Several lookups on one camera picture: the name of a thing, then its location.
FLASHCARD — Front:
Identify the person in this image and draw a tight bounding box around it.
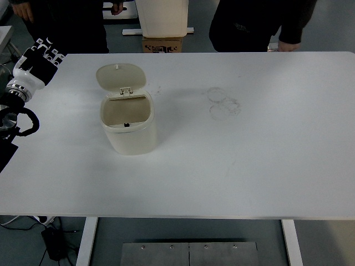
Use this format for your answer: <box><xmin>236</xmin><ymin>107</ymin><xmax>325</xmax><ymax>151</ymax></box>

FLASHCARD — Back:
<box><xmin>9</xmin><ymin>0</ymin><xmax>124</xmax><ymax>54</ymax></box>
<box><xmin>209</xmin><ymin>0</ymin><xmax>317</xmax><ymax>53</ymax></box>

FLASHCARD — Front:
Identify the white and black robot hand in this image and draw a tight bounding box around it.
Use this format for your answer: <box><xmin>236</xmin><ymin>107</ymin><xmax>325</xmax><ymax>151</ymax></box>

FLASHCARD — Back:
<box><xmin>12</xmin><ymin>35</ymin><xmax>66</xmax><ymax>92</ymax></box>

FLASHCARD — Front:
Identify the brown cardboard box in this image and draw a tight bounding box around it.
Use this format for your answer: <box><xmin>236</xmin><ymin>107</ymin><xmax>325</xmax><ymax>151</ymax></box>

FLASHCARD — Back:
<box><xmin>141</xmin><ymin>35</ymin><xmax>184</xmax><ymax>54</ymax></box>

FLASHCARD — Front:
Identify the white floor bar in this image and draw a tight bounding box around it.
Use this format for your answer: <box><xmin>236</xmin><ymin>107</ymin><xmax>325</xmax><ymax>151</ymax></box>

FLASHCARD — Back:
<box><xmin>121</xmin><ymin>26</ymin><xmax>195</xmax><ymax>36</ymax></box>

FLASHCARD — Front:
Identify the black power adapter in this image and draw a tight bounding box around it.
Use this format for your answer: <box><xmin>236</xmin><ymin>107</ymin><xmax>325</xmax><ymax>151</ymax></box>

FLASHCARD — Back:
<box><xmin>40</xmin><ymin>226</ymin><xmax>68</xmax><ymax>262</ymax></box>

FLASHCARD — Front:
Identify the black floor cable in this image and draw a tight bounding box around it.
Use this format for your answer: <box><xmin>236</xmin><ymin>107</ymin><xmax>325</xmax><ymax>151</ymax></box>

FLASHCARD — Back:
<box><xmin>0</xmin><ymin>216</ymin><xmax>84</xmax><ymax>266</ymax></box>

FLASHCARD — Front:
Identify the large cream bin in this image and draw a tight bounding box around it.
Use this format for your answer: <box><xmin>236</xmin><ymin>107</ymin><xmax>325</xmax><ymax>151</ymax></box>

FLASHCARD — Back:
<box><xmin>135</xmin><ymin>0</ymin><xmax>189</xmax><ymax>38</ymax></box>

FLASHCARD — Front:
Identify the white cable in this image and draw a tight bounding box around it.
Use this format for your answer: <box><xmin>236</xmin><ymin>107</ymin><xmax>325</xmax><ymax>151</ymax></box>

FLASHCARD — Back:
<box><xmin>0</xmin><ymin>216</ymin><xmax>18</xmax><ymax>227</ymax></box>

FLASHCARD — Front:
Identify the grey metal plate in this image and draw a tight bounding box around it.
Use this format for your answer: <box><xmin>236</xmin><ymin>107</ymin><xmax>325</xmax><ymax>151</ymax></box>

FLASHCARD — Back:
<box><xmin>121</xmin><ymin>242</ymin><xmax>259</xmax><ymax>266</ymax></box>

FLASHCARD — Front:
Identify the white appliance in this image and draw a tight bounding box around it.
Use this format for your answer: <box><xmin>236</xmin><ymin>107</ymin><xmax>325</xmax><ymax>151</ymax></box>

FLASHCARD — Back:
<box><xmin>102</xmin><ymin>0</ymin><xmax>139</xmax><ymax>21</ymax></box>

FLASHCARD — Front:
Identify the cream trash bin body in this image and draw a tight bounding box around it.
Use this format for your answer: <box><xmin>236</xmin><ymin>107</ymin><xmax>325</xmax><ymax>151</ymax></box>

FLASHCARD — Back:
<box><xmin>99</xmin><ymin>93</ymin><xmax>158</xmax><ymax>156</ymax></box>

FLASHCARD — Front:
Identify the white table leg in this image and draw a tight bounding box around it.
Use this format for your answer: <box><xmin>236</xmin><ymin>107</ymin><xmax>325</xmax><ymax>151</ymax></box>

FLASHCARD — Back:
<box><xmin>75</xmin><ymin>217</ymin><xmax>99</xmax><ymax>266</ymax></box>
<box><xmin>281</xmin><ymin>219</ymin><xmax>303</xmax><ymax>266</ymax></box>

